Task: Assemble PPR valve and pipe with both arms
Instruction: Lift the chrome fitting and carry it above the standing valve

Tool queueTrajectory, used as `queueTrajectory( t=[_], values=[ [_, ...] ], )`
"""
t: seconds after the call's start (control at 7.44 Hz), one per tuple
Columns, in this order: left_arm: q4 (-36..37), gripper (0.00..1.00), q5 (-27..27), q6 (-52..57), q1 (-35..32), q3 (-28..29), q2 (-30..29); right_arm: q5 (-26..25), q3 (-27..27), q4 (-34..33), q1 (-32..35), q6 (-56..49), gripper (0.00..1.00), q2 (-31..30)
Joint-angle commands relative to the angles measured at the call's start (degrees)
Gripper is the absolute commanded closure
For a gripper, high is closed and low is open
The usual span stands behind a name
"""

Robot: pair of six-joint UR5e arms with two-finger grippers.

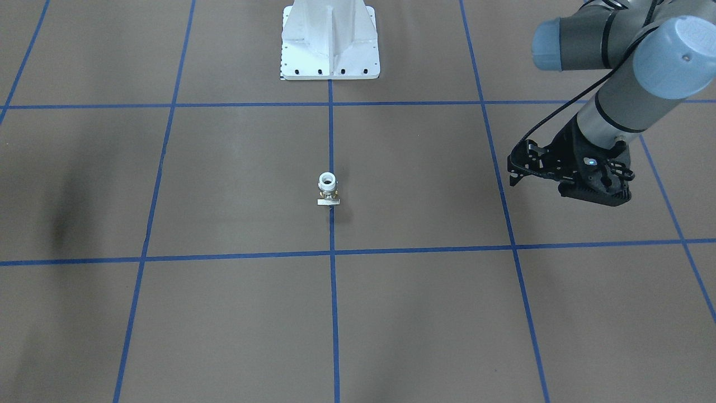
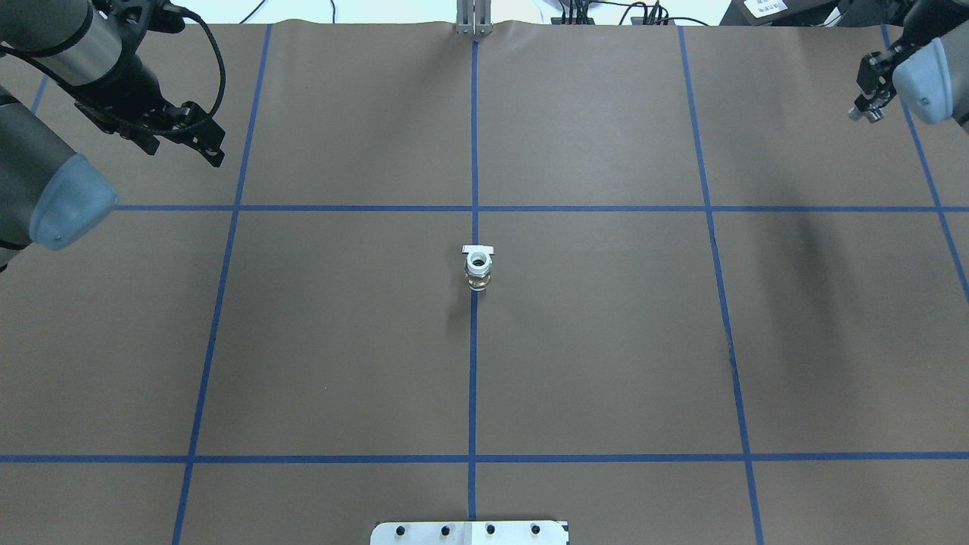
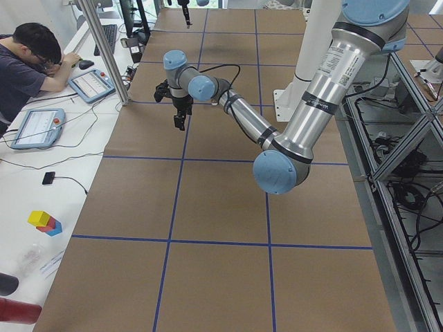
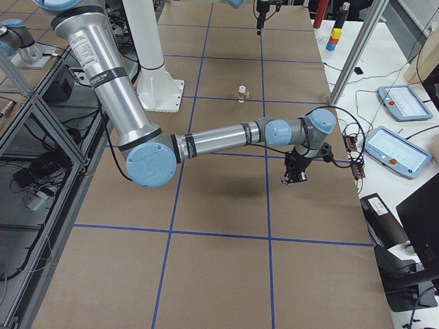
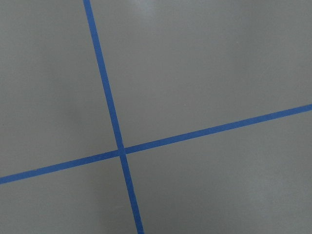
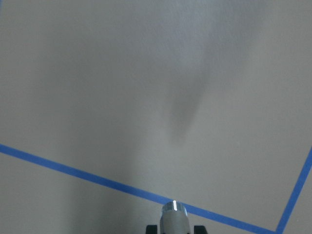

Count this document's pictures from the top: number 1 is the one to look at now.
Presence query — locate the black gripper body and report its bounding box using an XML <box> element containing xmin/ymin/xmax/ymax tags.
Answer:
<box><xmin>508</xmin><ymin>120</ymin><xmax>590</xmax><ymax>188</ymax></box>

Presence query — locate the white brass PPR valve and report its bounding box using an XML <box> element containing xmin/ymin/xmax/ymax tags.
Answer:
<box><xmin>317</xmin><ymin>171</ymin><xmax>341</xmax><ymax>207</ymax></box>

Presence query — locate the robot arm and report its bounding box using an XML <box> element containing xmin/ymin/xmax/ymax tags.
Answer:
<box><xmin>508</xmin><ymin>1</ymin><xmax>714</xmax><ymax>193</ymax></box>

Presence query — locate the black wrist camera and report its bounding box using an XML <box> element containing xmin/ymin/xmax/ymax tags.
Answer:
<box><xmin>558</xmin><ymin>139</ymin><xmax>635</xmax><ymax>207</ymax></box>

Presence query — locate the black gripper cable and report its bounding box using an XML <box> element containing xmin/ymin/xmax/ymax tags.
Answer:
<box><xmin>517</xmin><ymin>0</ymin><xmax>663</xmax><ymax>168</ymax></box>

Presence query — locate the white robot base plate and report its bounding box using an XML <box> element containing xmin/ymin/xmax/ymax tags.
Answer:
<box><xmin>280</xmin><ymin>1</ymin><xmax>381</xmax><ymax>80</ymax></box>

